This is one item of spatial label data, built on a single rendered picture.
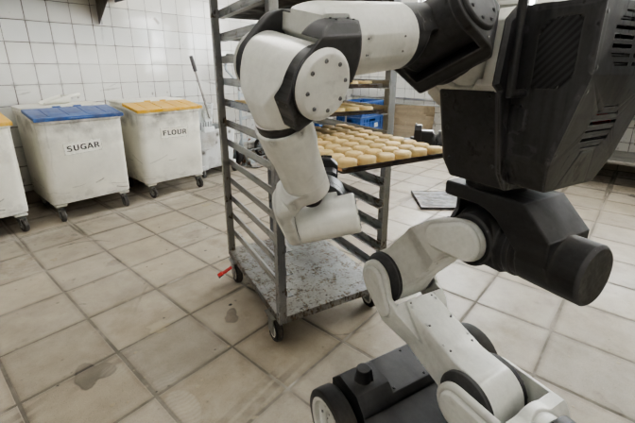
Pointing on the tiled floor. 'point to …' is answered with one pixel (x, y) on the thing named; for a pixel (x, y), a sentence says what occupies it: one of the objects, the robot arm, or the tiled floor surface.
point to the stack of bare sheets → (435, 200)
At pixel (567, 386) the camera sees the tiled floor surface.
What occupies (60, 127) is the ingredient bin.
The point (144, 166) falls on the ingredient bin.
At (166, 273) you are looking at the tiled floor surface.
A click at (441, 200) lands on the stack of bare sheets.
